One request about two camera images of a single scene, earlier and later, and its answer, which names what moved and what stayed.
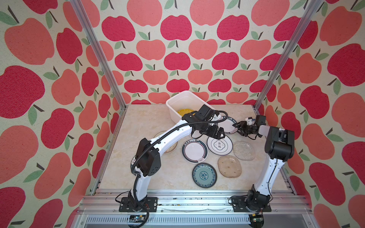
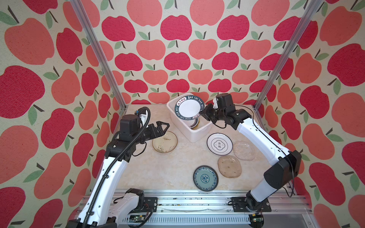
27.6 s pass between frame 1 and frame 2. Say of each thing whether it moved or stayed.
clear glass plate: stayed
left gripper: moved
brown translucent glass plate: stayed
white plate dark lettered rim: moved
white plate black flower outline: stayed
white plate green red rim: moved
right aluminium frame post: stayed
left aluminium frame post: stayed
